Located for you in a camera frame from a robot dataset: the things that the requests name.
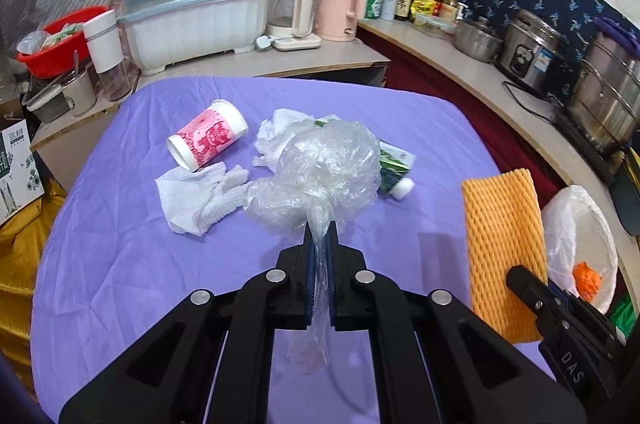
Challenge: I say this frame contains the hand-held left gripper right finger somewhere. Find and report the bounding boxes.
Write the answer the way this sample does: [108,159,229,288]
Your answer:
[326,224,588,424]

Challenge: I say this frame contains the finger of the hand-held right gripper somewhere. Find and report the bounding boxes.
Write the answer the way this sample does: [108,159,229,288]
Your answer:
[506,265,576,341]
[547,280,583,311]

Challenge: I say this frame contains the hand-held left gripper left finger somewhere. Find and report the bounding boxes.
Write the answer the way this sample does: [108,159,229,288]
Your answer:
[59,224,316,424]

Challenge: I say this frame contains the orange plastic bag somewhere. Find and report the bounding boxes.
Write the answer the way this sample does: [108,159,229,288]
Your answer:
[572,261,603,302]

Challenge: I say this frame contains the orange foam fruit net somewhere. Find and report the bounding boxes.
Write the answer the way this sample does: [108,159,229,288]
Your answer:
[461,169,548,345]

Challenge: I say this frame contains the white-lined trash bin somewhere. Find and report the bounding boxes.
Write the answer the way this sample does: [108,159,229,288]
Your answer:
[541,184,620,315]

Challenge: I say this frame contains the clear plastic bag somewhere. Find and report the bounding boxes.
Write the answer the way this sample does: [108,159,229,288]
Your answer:
[242,119,383,372]

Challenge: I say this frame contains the green bag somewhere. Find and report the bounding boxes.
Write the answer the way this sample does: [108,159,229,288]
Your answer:
[610,294,636,345]

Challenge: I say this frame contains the green tube with white cap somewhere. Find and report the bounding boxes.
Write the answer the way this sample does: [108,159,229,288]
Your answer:
[315,114,418,200]

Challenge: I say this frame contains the flat white paper towel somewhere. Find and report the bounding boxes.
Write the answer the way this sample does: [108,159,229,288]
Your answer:
[155,161,251,236]

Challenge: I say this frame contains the crumpled white paper towel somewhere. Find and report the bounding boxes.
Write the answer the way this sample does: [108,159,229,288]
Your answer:
[251,107,316,170]

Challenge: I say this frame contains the black induction cooker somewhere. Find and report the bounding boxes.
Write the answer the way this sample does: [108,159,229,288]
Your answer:
[555,109,626,185]

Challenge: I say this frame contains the purple blanket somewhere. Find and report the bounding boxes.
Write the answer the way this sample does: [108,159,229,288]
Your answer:
[30,74,561,424]

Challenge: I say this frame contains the pink and white paper cup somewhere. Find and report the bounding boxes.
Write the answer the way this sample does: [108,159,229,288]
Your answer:
[166,99,249,171]

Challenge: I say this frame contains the large steel steamer pot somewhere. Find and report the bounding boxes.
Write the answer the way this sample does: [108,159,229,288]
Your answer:
[567,32,640,155]

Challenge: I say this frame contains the steel rice cooker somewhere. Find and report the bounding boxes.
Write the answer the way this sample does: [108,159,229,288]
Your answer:
[495,8,571,92]

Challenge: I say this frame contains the small steel pot with lid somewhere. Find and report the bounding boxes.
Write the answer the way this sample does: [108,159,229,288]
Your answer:
[452,17,506,64]

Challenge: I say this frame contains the purple cloth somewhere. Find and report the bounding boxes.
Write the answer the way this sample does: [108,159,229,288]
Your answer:
[594,15,640,55]

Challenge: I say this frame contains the clear food container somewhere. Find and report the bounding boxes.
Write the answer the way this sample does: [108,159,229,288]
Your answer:
[415,12,458,39]

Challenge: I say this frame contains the pink kettle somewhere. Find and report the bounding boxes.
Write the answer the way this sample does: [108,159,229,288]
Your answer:
[315,0,372,42]

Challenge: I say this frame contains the white dish rack with lid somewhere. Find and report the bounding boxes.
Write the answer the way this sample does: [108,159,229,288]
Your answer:
[117,0,271,75]

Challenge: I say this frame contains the yellow bag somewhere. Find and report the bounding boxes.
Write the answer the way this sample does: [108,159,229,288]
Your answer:
[0,179,68,385]

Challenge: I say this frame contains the yellow packets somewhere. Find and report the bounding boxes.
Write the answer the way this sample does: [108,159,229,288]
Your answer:
[410,0,443,24]

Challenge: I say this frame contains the beige cup with spoon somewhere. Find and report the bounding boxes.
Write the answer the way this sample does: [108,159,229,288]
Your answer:
[59,52,97,117]

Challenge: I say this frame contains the white blender cup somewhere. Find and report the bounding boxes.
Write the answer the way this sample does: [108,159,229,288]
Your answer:
[81,9,133,102]

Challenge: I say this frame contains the printed cardboard box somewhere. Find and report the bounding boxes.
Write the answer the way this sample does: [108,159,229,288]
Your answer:
[0,119,46,225]

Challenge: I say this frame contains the grey container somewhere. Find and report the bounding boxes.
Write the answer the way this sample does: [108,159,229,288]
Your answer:
[22,79,71,125]

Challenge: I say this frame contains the red basin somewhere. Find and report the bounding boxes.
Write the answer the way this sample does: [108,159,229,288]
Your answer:
[15,6,108,79]

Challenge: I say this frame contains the black power cable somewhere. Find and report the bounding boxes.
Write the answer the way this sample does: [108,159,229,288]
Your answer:
[501,80,566,125]

